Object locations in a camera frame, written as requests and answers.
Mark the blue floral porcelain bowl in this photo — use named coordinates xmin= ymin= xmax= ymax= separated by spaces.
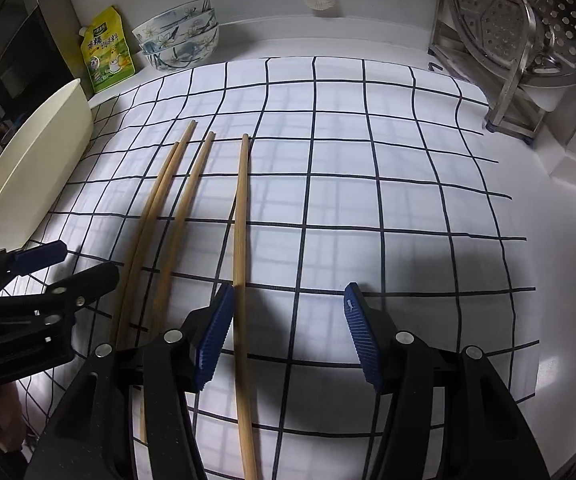
xmin=145 ymin=25 xmax=220 ymax=71
xmin=132 ymin=0 xmax=214 ymax=43
xmin=138 ymin=10 xmax=218 ymax=56

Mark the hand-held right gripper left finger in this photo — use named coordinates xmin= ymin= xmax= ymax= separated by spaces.
xmin=23 ymin=282 xmax=236 ymax=480

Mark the white grid tablecloth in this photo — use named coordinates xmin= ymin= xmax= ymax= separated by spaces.
xmin=15 ymin=56 xmax=541 ymax=480

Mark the stainless steel rack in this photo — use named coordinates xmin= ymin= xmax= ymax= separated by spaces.
xmin=427 ymin=0 xmax=576 ymax=147

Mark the yellow green refill pouch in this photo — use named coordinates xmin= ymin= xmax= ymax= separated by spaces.
xmin=79 ymin=6 xmax=136 ymax=93

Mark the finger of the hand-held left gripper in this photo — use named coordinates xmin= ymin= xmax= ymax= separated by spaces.
xmin=0 ymin=261 xmax=120 ymax=331
xmin=0 ymin=240 xmax=68 ymax=293

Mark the perforated steel steamer plate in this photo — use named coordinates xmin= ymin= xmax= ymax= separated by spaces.
xmin=450 ymin=0 xmax=531 ymax=73
xmin=458 ymin=0 xmax=576 ymax=81

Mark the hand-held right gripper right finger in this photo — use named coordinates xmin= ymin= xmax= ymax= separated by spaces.
xmin=343 ymin=281 xmax=551 ymax=480

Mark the bamboo chopstick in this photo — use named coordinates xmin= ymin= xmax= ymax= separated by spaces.
xmin=108 ymin=120 xmax=198 ymax=348
xmin=108 ymin=141 xmax=180 ymax=348
xmin=232 ymin=133 xmax=260 ymax=480
xmin=138 ymin=131 xmax=216 ymax=445

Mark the cream plastic basin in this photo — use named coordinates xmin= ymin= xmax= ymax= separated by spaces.
xmin=0 ymin=78 xmax=94 ymax=256

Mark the dark microwave oven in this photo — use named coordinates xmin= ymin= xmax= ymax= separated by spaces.
xmin=0 ymin=0 xmax=89 ymax=161

